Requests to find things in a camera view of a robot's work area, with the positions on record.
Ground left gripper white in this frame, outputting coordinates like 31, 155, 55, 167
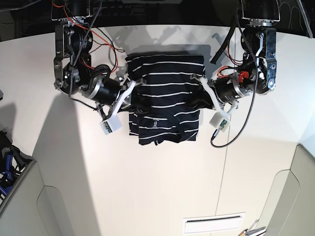
190, 75, 239, 118

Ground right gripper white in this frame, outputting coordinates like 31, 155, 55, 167
107, 78, 148, 118

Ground navy white striped T-shirt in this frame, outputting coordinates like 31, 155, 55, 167
125, 54, 205, 146

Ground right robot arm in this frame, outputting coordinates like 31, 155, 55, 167
52, 0, 151, 120

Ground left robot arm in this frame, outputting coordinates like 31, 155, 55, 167
188, 0, 280, 112

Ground grey panel right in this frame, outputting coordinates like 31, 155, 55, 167
257, 145, 315, 236

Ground grey panel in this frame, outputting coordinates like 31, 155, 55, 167
257, 145, 315, 236
0, 161, 62, 236

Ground tools at table edge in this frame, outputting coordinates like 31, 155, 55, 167
238, 219, 266, 236

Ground blue black items in bin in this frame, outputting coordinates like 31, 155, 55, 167
0, 131, 33, 201

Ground grey panel left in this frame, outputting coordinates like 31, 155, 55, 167
0, 161, 62, 236

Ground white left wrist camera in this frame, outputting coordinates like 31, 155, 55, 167
209, 112, 230, 132

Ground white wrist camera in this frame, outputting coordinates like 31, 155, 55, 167
99, 116, 122, 135
209, 112, 230, 132

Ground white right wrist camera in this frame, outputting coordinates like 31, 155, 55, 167
99, 116, 122, 135

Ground white coiled cable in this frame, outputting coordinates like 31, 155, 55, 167
280, 1, 306, 31

